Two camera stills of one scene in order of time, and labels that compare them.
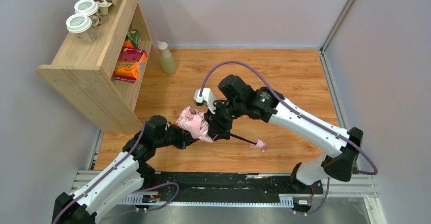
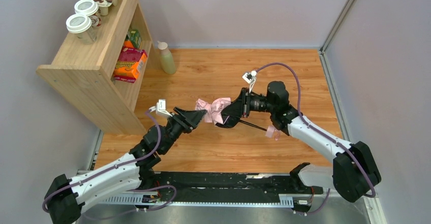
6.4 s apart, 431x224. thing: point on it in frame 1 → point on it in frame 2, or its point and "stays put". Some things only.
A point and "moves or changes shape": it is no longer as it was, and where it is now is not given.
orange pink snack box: x=129 y=64 stays put
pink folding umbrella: x=193 y=122 moves or changes shape
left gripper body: x=183 y=138 → x=181 y=117
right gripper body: x=219 y=122 → x=242 y=102
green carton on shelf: x=133 y=35 stays put
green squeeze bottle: x=167 y=60 stays put
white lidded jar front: x=82 y=26 stays put
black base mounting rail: x=176 y=188 stays put
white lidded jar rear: x=90 y=8 stays put
